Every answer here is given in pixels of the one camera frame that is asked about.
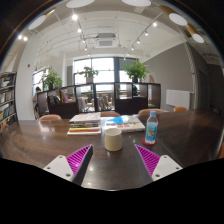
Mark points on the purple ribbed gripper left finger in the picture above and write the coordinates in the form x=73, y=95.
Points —
x=72, y=167

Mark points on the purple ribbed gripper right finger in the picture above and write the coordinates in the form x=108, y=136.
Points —
x=156, y=166

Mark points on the clear plastic water bottle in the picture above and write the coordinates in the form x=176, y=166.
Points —
x=151, y=128

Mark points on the red round coaster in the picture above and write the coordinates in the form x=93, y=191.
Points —
x=148, y=144

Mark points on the stack of books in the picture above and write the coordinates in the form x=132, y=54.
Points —
x=85, y=124

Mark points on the large colourful flat book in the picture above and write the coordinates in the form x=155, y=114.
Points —
x=125, y=123

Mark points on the left tan chair back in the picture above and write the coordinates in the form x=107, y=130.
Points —
x=50, y=117

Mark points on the orange chair back far right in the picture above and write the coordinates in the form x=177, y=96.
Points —
x=176, y=109

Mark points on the orange chair at right edge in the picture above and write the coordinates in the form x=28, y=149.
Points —
x=221, y=152

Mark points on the white radiator panel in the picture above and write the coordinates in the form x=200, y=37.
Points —
x=178, y=98

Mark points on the dark wooden shelf unit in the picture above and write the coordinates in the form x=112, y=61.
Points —
x=125, y=98

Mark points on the left potted green plant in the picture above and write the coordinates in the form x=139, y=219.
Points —
x=51, y=79

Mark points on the potted green plant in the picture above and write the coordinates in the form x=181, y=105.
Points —
x=89, y=73
x=51, y=79
x=136, y=71

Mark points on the middle potted green plant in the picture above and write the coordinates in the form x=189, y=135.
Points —
x=89, y=73

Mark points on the right potted green plant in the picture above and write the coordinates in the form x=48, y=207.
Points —
x=136, y=71

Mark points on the ceiling air conditioner unit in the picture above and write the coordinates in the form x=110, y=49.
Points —
x=105, y=40

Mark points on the gold pendant lamp far right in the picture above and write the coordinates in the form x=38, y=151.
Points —
x=194, y=33

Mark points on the gold pendant lamp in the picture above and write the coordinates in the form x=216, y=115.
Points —
x=174, y=16
x=194, y=33

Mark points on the round pendant lamp far left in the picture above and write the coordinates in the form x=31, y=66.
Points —
x=38, y=21

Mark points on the round pendant lamp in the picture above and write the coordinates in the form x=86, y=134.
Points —
x=78, y=3
x=38, y=21
x=137, y=3

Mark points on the round pendant lamp centre left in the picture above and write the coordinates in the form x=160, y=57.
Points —
x=78, y=3

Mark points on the round pendant lamp centre right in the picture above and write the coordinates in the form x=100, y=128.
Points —
x=137, y=3

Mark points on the bookshelf at left wall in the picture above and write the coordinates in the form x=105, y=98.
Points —
x=8, y=114

